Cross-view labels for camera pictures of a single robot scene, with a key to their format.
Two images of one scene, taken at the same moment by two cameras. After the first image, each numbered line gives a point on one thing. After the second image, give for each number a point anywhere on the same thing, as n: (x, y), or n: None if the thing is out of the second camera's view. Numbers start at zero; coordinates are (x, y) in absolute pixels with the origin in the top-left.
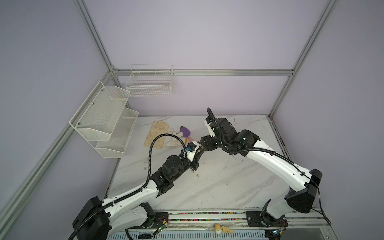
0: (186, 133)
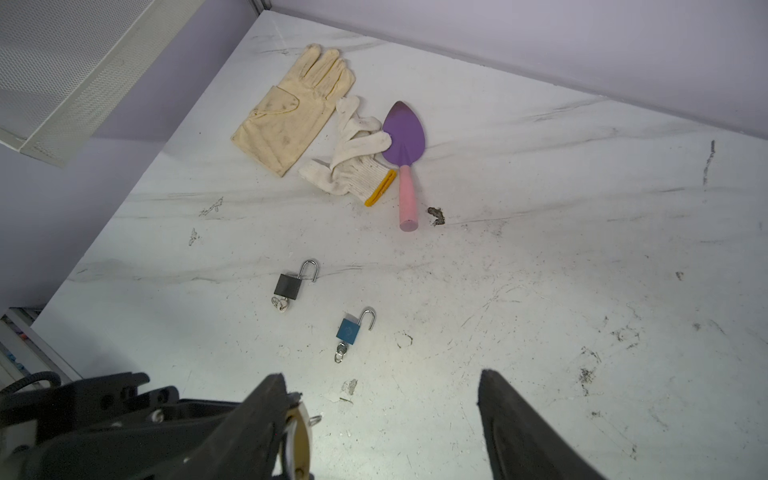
0: (403, 143)
